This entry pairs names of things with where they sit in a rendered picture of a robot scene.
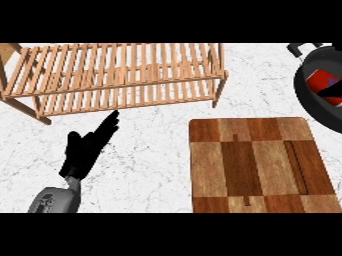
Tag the dark grey pot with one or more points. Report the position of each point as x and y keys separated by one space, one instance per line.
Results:
x=322 y=115

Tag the slatted wooden rack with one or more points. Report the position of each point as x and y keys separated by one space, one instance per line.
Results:
x=130 y=75

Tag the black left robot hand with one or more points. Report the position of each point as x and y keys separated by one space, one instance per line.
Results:
x=86 y=151

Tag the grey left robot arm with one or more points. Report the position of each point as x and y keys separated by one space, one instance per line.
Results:
x=56 y=200

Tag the checkered wooden cutting board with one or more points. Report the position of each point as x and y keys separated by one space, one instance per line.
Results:
x=257 y=166

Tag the red can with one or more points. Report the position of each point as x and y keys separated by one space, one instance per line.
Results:
x=322 y=80

